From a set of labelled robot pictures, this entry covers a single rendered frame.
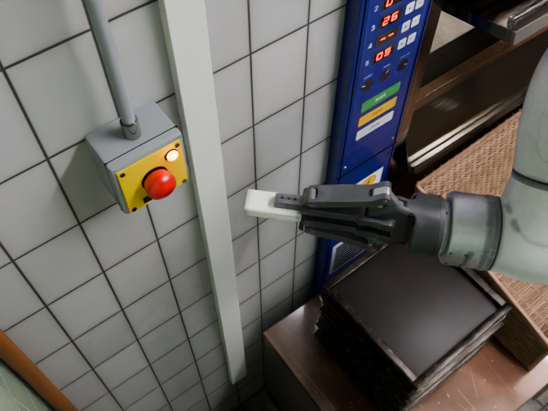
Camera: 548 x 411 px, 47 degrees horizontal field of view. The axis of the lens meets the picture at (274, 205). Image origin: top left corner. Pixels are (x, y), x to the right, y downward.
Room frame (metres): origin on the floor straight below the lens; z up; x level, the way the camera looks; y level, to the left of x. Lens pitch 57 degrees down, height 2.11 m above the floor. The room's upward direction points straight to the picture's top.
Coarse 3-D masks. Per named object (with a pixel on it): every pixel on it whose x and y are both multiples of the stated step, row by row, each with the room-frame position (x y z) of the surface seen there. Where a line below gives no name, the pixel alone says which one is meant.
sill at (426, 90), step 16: (480, 32) 1.04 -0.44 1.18; (448, 48) 0.99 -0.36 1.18; (464, 48) 0.99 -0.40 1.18; (480, 48) 0.99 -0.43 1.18; (496, 48) 1.01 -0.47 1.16; (432, 64) 0.94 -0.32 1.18; (448, 64) 0.94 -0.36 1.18; (464, 64) 0.95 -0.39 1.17; (432, 80) 0.90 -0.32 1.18; (448, 80) 0.93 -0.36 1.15
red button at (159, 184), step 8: (152, 176) 0.45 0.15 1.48; (160, 176) 0.45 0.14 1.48; (168, 176) 0.45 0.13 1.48; (144, 184) 0.45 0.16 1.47; (152, 184) 0.44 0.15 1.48; (160, 184) 0.44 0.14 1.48; (168, 184) 0.44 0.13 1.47; (152, 192) 0.43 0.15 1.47; (160, 192) 0.44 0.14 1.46; (168, 192) 0.44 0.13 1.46
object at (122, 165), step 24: (144, 120) 0.51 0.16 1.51; (168, 120) 0.51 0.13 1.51; (96, 144) 0.48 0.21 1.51; (120, 144) 0.48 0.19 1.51; (144, 144) 0.48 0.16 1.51; (168, 144) 0.48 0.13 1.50; (96, 168) 0.49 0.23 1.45; (120, 168) 0.44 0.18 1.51; (144, 168) 0.46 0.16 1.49; (168, 168) 0.47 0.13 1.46; (120, 192) 0.44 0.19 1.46; (144, 192) 0.45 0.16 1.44
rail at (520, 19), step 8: (544, 0) 0.82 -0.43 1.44; (528, 8) 0.80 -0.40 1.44; (536, 8) 0.80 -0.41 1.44; (544, 8) 0.81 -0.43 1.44; (512, 16) 0.78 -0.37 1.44; (520, 16) 0.78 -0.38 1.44; (528, 16) 0.78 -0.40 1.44; (536, 16) 0.79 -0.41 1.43; (512, 24) 0.77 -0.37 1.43; (520, 24) 0.77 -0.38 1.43
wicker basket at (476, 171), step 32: (512, 128) 1.08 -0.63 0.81; (448, 160) 0.95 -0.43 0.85; (480, 160) 1.00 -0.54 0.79; (512, 160) 1.06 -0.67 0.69; (448, 192) 0.91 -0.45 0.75; (480, 192) 0.98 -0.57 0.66; (512, 288) 0.72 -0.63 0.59; (544, 288) 0.72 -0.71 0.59; (512, 320) 0.59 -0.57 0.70; (544, 320) 0.63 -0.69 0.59; (512, 352) 0.55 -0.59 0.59; (544, 352) 0.51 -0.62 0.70
